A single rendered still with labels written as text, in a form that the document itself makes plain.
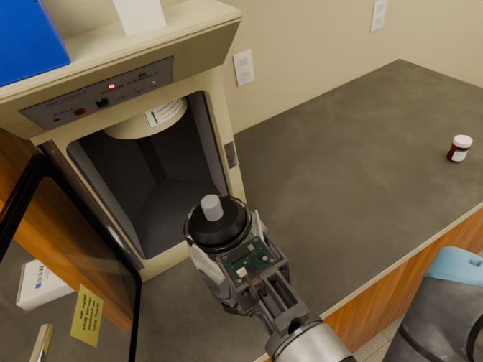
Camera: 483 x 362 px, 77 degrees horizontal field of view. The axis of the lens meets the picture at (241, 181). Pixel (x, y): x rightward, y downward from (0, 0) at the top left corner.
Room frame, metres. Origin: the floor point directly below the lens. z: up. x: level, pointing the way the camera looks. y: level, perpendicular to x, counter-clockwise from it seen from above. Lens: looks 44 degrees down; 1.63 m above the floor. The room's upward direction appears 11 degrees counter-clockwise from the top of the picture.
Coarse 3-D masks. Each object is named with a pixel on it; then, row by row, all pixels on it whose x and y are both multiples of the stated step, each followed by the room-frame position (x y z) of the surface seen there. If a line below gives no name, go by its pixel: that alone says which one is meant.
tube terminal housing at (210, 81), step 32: (64, 0) 0.46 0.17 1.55; (96, 0) 0.47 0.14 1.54; (160, 0) 0.50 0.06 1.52; (64, 32) 0.45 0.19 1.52; (160, 96) 0.48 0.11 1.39; (224, 96) 0.53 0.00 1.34; (64, 128) 0.43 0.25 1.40; (96, 128) 0.44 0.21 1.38; (224, 128) 0.52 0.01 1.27; (224, 160) 0.54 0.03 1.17; (160, 256) 0.43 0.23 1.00
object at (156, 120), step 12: (156, 108) 0.51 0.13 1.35; (168, 108) 0.52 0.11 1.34; (180, 108) 0.53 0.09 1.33; (132, 120) 0.49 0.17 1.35; (144, 120) 0.49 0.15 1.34; (156, 120) 0.49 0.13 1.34; (168, 120) 0.50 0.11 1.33; (108, 132) 0.51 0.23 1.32; (120, 132) 0.49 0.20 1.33; (132, 132) 0.48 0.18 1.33; (144, 132) 0.48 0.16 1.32; (156, 132) 0.48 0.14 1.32
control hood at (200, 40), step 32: (192, 0) 0.51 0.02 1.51; (96, 32) 0.45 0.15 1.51; (160, 32) 0.39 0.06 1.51; (192, 32) 0.39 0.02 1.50; (224, 32) 0.42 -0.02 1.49; (96, 64) 0.35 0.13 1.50; (128, 64) 0.37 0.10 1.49; (192, 64) 0.45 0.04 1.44; (0, 96) 0.31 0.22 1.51; (32, 96) 0.33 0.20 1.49; (32, 128) 0.37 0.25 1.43
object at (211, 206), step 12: (204, 204) 0.30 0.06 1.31; (216, 204) 0.29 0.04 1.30; (228, 204) 0.31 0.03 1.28; (240, 204) 0.32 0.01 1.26; (192, 216) 0.30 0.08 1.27; (204, 216) 0.30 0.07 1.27; (216, 216) 0.29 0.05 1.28; (228, 216) 0.29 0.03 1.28; (240, 216) 0.29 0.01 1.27; (192, 228) 0.28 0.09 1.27; (204, 228) 0.27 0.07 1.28; (216, 228) 0.27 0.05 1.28; (228, 228) 0.27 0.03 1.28; (240, 228) 0.27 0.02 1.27; (204, 240) 0.26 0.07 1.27; (216, 240) 0.26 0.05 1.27
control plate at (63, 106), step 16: (160, 64) 0.40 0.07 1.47; (112, 80) 0.38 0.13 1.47; (128, 80) 0.40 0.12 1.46; (144, 80) 0.42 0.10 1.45; (160, 80) 0.44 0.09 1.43; (64, 96) 0.35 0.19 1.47; (80, 96) 0.37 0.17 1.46; (96, 96) 0.39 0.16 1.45; (112, 96) 0.41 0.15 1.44; (128, 96) 0.43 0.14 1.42; (32, 112) 0.35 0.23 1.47; (48, 112) 0.36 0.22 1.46; (64, 112) 0.38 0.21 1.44; (48, 128) 0.39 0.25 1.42
